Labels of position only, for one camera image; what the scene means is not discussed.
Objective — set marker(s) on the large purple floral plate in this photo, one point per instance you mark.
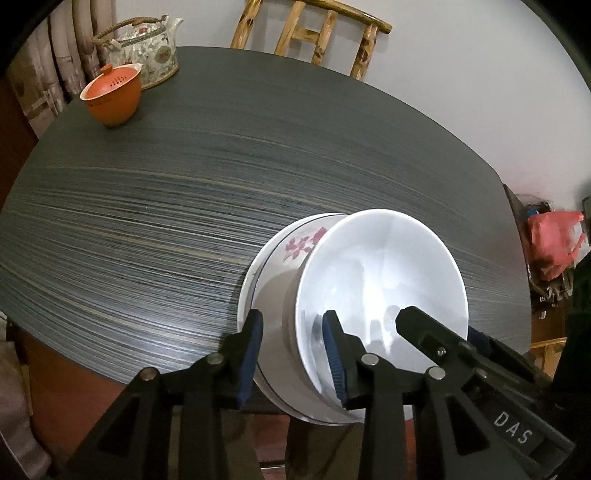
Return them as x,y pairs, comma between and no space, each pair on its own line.
243,300

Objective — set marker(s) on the wooden log chair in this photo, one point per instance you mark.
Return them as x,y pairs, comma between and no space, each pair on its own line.
369,21

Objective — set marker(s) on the floral ceramic teapot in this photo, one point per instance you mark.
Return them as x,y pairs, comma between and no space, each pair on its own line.
147,50

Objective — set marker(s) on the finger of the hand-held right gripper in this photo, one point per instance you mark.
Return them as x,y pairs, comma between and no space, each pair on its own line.
508,360
425,337

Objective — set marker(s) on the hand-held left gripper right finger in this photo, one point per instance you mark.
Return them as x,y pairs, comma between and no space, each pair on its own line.
333,360

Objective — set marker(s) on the person's right leg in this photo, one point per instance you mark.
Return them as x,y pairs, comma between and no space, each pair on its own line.
323,454

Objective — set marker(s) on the person's left leg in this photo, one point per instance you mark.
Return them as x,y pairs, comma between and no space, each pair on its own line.
254,443

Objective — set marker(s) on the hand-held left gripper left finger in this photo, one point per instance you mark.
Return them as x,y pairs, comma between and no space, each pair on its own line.
249,360

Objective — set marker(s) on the person's leg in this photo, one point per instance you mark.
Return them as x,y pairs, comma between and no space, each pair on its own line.
323,454
254,443

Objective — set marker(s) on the red plastic bag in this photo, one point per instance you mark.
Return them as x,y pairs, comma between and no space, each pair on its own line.
549,240

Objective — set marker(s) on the orange lidded tea cup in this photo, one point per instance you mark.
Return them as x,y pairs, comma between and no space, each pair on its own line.
115,104

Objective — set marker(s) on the large plain white bowl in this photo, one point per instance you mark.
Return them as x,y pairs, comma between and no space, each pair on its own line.
383,277

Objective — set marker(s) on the light wooden chair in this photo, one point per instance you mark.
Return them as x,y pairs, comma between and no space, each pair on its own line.
547,350

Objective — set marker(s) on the small pink floral plate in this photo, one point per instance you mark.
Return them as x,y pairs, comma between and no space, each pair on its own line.
295,247

